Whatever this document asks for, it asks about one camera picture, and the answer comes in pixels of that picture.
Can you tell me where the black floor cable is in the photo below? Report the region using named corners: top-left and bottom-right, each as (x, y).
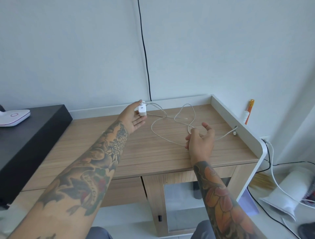
top-left (247, 141), bottom-right (315, 239)

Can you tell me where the pale purple paper sheet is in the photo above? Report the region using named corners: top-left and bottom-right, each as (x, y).
top-left (238, 190), bottom-right (260, 217)

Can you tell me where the white device with red ring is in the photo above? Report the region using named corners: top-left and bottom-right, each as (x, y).
top-left (0, 109), bottom-right (31, 128)

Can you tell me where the person's left hand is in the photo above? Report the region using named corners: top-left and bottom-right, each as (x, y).
top-left (118, 99), bottom-right (147, 135)

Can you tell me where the person's right hand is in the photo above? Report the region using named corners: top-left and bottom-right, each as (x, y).
top-left (185, 122), bottom-right (215, 164)

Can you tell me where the white cylindrical appliance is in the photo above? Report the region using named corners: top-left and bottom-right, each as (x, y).
top-left (258, 167), bottom-right (315, 222)

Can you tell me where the black cable on wall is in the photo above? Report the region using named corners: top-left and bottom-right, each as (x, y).
top-left (137, 0), bottom-right (152, 102)

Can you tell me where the person's right forearm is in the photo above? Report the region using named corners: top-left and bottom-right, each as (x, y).
top-left (191, 158), bottom-right (267, 239)

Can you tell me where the wooden desk with white frame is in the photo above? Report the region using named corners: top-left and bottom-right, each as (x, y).
top-left (21, 94), bottom-right (268, 238)

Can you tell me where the orange and white tool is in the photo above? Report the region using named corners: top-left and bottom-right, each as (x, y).
top-left (244, 99), bottom-right (255, 125)

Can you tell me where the dark shoe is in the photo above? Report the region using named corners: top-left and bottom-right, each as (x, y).
top-left (297, 222), bottom-right (315, 239)

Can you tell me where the white charging cable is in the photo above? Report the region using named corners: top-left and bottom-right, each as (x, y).
top-left (142, 101), bottom-right (239, 148)

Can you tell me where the person's left forearm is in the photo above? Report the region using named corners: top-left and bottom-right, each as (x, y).
top-left (7, 120), bottom-right (129, 239)

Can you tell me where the black cabinet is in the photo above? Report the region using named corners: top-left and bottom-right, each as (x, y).
top-left (0, 105), bottom-right (73, 208)

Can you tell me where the thick white power cable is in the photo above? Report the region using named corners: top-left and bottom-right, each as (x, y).
top-left (264, 140), bottom-right (315, 210)

